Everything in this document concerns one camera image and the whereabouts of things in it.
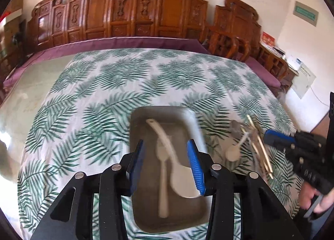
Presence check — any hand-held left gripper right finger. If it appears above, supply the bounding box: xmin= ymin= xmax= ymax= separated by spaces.
xmin=186 ymin=139 xmax=304 ymax=240

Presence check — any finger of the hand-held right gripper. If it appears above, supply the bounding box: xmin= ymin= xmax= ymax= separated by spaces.
xmin=263 ymin=129 xmax=326 ymax=152
xmin=284 ymin=149 xmax=334 ymax=195

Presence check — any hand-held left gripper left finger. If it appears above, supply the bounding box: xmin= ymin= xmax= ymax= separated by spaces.
xmin=31 ymin=139 xmax=144 ymax=240

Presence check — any white rice paddle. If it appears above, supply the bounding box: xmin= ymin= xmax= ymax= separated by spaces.
xmin=145 ymin=118 xmax=202 ymax=199

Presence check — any grey metal tray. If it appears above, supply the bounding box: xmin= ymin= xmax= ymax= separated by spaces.
xmin=129 ymin=106 xmax=213 ymax=233

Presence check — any small white spoon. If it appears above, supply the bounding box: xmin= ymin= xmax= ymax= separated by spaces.
xmin=225 ymin=133 xmax=248 ymax=163

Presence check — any person's right hand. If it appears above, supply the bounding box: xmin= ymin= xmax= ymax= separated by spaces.
xmin=298 ymin=185 xmax=334 ymax=214

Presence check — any brown board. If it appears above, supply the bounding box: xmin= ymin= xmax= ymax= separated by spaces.
xmin=312 ymin=103 xmax=334 ymax=137

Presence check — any wooden side table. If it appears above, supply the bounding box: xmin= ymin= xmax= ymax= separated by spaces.
xmin=282 ymin=59 xmax=300 ymax=93

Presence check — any white and blue box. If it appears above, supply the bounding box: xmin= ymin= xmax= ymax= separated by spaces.
xmin=286 ymin=54 xmax=304 ymax=72

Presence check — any short purple seat cushion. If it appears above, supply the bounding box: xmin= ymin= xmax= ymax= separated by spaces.
xmin=245 ymin=56 xmax=281 ymax=88

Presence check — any carved wooden armchair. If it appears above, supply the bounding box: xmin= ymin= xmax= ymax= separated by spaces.
xmin=257 ymin=44 xmax=290 ymax=92

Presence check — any stack of papers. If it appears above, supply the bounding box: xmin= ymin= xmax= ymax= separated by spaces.
xmin=271 ymin=45 xmax=287 ymax=57

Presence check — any leaf print tablecloth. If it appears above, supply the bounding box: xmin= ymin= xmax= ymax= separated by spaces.
xmin=17 ymin=48 xmax=311 ymax=240

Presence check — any red box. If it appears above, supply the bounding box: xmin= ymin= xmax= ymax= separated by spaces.
xmin=261 ymin=31 xmax=276 ymax=46

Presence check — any short carved wooden bench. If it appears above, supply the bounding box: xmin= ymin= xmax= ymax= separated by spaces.
xmin=201 ymin=0 xmax=263 ymax=63

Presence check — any long purple seat cushion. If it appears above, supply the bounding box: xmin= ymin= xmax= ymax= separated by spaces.
xmin=3 ymin=37 xmax=209 ymax=87

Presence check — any long carved wooden bench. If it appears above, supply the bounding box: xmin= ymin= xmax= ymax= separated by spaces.
xmin=27 ymin=0 xmax=210 ymax=48

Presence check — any white cable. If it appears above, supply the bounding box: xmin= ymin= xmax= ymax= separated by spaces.
xmin=310 ymin=86 xmax=331 ymax=107

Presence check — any white wall chart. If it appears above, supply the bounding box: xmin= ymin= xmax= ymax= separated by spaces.
xmin=292 ymin=64 xmax=317 ymax=99

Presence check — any green wall sign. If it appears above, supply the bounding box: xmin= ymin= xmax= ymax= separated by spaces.
xmin=292 ymin=1 xmax=319 ymax=27

